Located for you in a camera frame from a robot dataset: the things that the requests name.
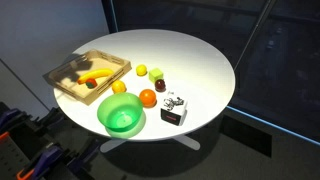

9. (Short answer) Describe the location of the green translucent plastic bowl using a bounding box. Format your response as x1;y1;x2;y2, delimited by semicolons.
96;92;144;131

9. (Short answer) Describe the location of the lime green cube block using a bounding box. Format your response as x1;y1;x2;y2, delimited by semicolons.
148;67;165;84

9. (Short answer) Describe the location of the dark window mullion bar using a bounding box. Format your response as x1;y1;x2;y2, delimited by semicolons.
233;0;278;72

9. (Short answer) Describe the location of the small yellow toy lemon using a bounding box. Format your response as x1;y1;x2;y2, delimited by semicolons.
135;64;148;77

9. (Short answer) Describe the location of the orange toy fruit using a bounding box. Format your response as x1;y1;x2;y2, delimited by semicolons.
138;88;158;108

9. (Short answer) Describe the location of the black white patterned cube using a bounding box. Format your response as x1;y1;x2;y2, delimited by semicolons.
160;91;188;127

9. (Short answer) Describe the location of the black perforated breadboard plate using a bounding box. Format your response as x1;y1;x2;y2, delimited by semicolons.
0;132;33;180

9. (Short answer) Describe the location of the white table pedestal base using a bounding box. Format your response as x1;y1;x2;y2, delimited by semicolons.
99;134;201;154

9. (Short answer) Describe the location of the dark red toy plum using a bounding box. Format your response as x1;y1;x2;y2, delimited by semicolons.
154;78;167;93

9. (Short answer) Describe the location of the blue lit window base rail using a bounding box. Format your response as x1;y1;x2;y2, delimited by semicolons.
226;105;320;147

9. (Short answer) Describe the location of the yellow toy banana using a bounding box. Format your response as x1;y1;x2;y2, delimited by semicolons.
77;68;115;85

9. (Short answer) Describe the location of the dark floor grille panel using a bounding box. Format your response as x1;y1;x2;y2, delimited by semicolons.
221;114;273;158

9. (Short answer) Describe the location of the red toy strawberry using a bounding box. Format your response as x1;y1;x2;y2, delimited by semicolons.
85;78;98;90

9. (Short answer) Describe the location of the wooden slatted crate tray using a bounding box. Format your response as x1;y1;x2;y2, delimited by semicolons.
43;48;132;107

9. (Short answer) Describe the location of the yellow orange toy peach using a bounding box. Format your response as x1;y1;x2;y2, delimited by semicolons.
111;79;127;95

